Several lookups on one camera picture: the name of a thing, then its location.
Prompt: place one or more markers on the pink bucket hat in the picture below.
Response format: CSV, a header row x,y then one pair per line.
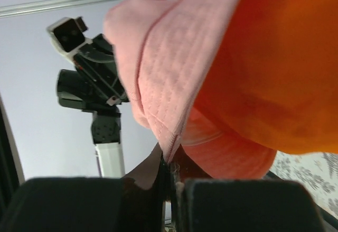
x,y
164,50

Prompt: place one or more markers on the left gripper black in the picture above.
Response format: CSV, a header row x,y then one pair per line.
x,y
95,61

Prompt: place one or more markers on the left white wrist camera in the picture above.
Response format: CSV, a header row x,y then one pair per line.
x,y
67,36

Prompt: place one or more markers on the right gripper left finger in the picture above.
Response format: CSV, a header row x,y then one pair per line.
x,y
82,204

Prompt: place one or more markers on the orange bucket hat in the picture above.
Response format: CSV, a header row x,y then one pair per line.
x,y
274,79

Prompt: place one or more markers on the aluminium rail frame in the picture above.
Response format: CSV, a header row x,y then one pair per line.
x,y
44,6

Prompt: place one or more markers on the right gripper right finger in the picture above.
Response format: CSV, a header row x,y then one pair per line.
x,y
243,205

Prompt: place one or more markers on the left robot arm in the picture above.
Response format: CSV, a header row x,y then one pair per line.
x,y
75,92

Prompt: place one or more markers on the floral table mat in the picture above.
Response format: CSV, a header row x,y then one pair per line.
x,y
317,172

